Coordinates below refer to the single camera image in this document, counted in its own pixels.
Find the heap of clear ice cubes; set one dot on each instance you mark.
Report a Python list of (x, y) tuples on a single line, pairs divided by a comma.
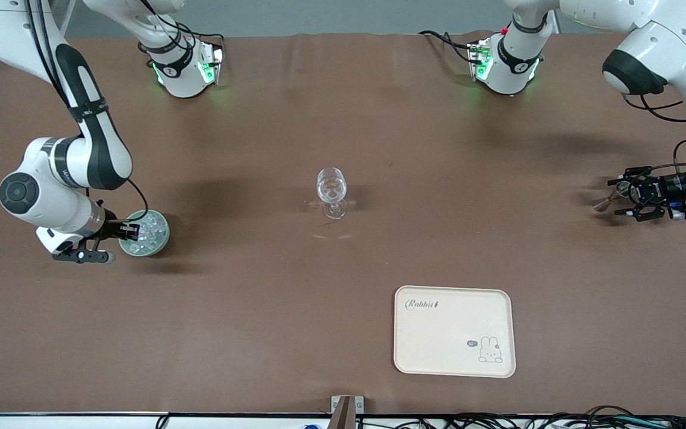
[(151, 229)]

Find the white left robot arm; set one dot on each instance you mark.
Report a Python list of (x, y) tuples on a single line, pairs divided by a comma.
[(652, 36)]

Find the green round bowl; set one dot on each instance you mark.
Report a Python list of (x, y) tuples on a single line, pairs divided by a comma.
[(161, 247)]

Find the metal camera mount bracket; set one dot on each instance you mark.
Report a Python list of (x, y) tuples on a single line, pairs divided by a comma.
[(348, 411)]

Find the steel double jigger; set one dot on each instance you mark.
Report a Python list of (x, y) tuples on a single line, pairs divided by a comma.
[(601, 205)]

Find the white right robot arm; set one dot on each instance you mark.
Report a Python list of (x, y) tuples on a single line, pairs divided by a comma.
[(99, 149)]

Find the clear wine glass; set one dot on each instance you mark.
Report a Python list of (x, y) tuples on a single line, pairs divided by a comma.
[(331, 185)]

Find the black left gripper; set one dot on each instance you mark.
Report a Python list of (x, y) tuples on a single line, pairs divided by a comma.
[(674, 190)]

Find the cream rabbit print tray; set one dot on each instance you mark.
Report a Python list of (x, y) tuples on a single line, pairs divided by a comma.
[(438, 339)]

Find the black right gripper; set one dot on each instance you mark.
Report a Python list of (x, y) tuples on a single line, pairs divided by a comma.
[(112, 229)]

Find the brown table mat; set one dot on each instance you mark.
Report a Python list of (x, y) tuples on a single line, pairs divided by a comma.
[(259, 328)]

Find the metal base connector plate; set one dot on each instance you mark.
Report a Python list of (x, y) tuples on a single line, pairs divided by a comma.
[(475, 56), (217, 59)]

